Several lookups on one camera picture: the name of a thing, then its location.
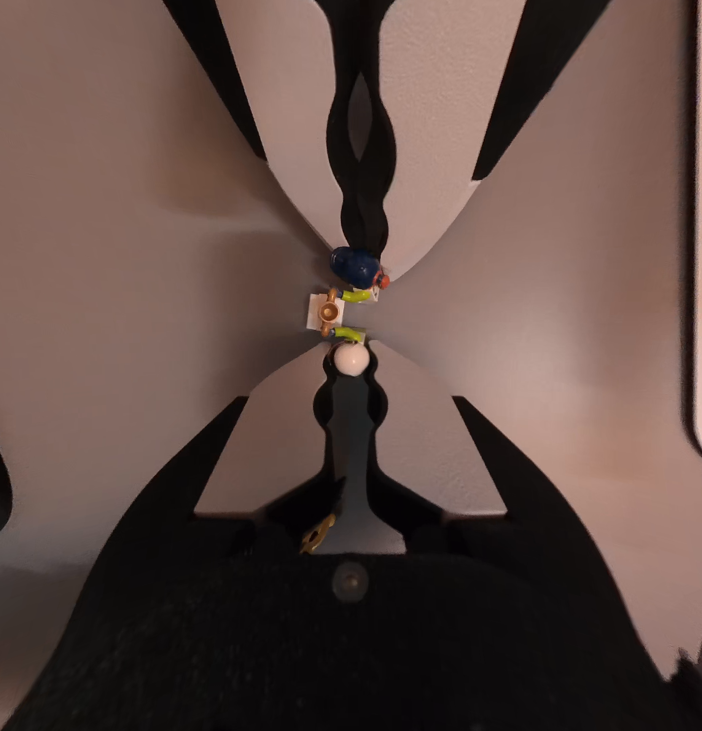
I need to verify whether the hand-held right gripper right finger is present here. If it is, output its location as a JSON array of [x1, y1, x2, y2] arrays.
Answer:
[[363, 341, 509, 524]]

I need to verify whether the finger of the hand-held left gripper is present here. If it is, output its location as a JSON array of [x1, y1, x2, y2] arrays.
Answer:
[[214, 0, 349, 250], [374, 0, 528, 278]]

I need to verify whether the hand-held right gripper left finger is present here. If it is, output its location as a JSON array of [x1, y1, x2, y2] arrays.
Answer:
[[195, 343, 347, 524]]

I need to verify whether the green lego minifigure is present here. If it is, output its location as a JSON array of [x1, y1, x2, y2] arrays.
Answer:
[[331, 326, 372, 375]]

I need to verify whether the small tan lego piece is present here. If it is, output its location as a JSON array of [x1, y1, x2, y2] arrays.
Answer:
[[309, 288, 349, 337]]

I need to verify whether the blue cap with orange hair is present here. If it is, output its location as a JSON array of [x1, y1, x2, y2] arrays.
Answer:
[[331, 245, 392, 289]]

